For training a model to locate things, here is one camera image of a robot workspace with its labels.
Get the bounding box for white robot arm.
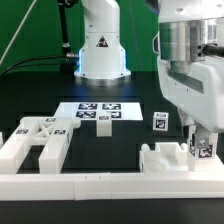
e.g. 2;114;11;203
74;0;224;149

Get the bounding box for white diagonal cable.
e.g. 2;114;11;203
0;0;38;66

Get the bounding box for white chair back frame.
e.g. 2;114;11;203
0;117;81;174

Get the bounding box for black cables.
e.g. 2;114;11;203
0;53;80;77

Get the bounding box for white chair seat part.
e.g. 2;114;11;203
139;142;188;173

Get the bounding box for white tagged cube nut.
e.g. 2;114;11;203
153;112;169;131

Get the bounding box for white U-shaped obstacle fence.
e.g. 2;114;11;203
0;160;224;201

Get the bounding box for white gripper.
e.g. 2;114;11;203
152;29;224;149

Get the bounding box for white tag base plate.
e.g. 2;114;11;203
54;102;143;121

